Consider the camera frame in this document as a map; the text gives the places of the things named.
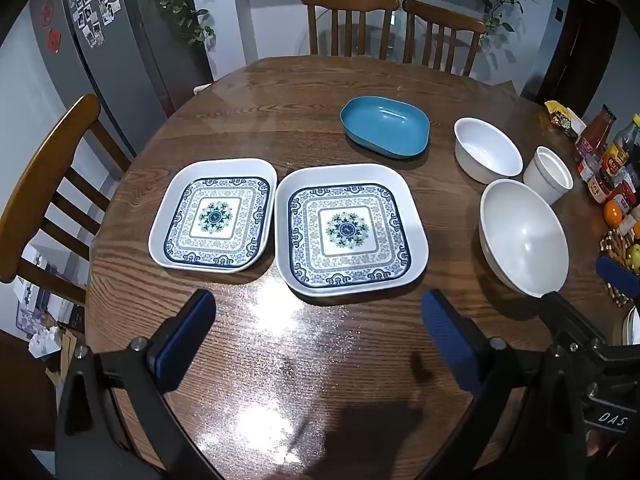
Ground grey refrigerator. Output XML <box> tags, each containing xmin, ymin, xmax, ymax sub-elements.
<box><xmin>29</xmin><ymin>0</ymin><xmax>216</xmax><ymax>161</ymax></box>

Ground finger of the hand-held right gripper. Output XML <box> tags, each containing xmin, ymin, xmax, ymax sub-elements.
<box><xmin>539</xmin><ymin>290</ymin><xmax>608</xmax><ymax>351</ymax></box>
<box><xmin>595</xmin><ymin>255</ymin><xmax>640</xmax><ymax>303</ymax></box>

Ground wooden cabinet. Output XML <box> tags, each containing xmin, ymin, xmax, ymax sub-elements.
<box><xmin>0</xmin><ymin>330</ymin><xmax>66</xmax><ymax>453</ymax></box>

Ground yellow snack packet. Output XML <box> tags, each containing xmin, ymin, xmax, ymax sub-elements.
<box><xmin>544</xmin><ymin>100</ymin><xmax>587</xmax><ymax>137</ymax></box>

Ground cluster of fridge photos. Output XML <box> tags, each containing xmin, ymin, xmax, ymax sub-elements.
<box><xmin>70</xmin><ymin>0</ymin><xmax>123</xmax><ymax>48</ymax></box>

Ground square blue patterned plate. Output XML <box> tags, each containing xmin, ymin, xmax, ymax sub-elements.
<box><xmin>275</xmin><ymin>164</ymin><xmax>431</xmax><ymax>302</ymax></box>
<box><xmin>147</xmin><ymin>158</ymin><xmax>278</xmax><ymax>274</ymax></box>

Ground dark soy sauce bottle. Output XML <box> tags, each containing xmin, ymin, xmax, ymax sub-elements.
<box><xmin>602</xmin><ymin>115</ymin><xmax>640</xmax><ymax>176</ymax></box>

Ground small white bowl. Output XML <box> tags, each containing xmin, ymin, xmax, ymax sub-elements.
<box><xmin>454</xmin><ymin>117</ymin><xmax>524</xmax><ymax>184</ymax></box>

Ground wooden dining chair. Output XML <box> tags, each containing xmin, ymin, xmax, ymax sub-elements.
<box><xmin>402</xmin><ymin>0</ymin><xmax>487</xmax><ymax>77</ymax></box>
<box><xmin>0</xmin><ymin>94</ymin><xmax>132</xmax><ymax>306</ymax></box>
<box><xmin>300</xmin><ymin>0</ymin><xmax>401</xmax><ymax>61</ymax></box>

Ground white ribbed cup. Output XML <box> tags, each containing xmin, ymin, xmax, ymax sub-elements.
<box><xmin>523</xmin><ymin>146</ymin><xmax>574</xmax><ymax>206</ymax></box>

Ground large white bowl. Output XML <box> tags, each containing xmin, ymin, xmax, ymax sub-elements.
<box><xmin>478</xmin><ymin>179</ymin><xmax>570</xmax><ymax>297</ymax></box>

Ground blue oval dish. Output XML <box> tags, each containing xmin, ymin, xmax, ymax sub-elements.
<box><xmin>340</xmin><ymin>96</ymin><xmax>432</xmax><ymax>161</ymax></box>

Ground red lid jar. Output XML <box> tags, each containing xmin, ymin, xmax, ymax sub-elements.
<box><xmin>612</xmin><ymin>175</ymin><xmax>640</xmax><ymax>216</ymax></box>

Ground white crumpled paper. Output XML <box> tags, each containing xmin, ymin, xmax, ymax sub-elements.
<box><xmin>27</xmin><ymin>327</ymin><xmax>63</xmax><ymax>358</ymax></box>

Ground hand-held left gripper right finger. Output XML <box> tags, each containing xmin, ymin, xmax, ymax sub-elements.
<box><xmin>421</xmin><ymin>289</ymin><xmax>587</xmax><ymax>480</ymax></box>

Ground red label jar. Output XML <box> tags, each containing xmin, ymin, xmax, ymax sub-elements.
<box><xmin>582</xmin><ymin>157</ymin><xmax>618</xmax><ymax>203</ymax></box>

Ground dark wooden door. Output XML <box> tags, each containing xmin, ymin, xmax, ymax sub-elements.
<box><xmin>535</xmin><ymin>0</ymin><xmax>626</xmax><ymax>106</ymax></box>

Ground cardboard box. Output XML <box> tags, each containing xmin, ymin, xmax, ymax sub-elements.
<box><xmin>47</xmin><ymin>330</ymin><xmax>88</xmax><ymax>386</ymax></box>

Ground white plate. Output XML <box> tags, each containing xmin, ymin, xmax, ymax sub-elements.
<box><xmin>620</xmin><ymin>305</ymin><xmax>640</xmax><ymax>346</ymax></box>

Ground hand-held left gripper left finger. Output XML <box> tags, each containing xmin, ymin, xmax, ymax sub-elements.
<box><xmin>55</xmin><ymin>289</ymin><xmax>217</xmax><ymax>480</ymax></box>

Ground storage boxes under chair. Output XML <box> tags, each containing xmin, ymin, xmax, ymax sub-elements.
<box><xmin>15</xmin><ymin>245</ymin><xmax>86</xmax><ymax>331</ymax></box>

